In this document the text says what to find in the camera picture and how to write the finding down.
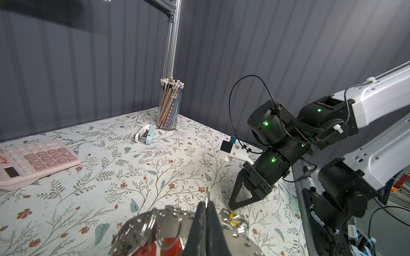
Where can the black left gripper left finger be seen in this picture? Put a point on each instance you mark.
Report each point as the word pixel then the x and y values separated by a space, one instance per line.
pixel 196 242

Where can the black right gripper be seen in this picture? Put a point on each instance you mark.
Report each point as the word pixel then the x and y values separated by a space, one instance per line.
pixel 259 178

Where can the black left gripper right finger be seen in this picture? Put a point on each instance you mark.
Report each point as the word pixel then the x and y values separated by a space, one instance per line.
pixel 215 240

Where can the yellow tagged key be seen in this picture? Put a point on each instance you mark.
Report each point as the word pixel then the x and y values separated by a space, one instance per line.
pixel 233 220

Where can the metal keyring with coloured keys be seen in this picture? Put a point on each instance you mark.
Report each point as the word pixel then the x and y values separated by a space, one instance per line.
pixel 164 232

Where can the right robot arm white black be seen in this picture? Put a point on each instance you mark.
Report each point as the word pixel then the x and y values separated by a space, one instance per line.
pixel 349 182

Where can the black marker pen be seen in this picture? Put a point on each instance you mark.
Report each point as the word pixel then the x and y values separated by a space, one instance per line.
pixel 309 180

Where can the floral table mat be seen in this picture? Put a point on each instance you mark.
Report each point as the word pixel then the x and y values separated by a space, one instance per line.
pixel 77 211

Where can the cup of pencils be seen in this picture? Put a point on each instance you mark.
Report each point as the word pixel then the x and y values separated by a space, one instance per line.
pixel 169 103

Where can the white blue stapler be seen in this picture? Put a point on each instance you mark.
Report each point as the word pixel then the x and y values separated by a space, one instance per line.
pixel 145 134

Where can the pink calculator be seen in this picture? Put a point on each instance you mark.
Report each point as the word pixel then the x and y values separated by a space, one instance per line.
pixel 24 164

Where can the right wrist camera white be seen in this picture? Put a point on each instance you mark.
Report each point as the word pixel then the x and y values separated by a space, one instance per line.
pixel 230 150

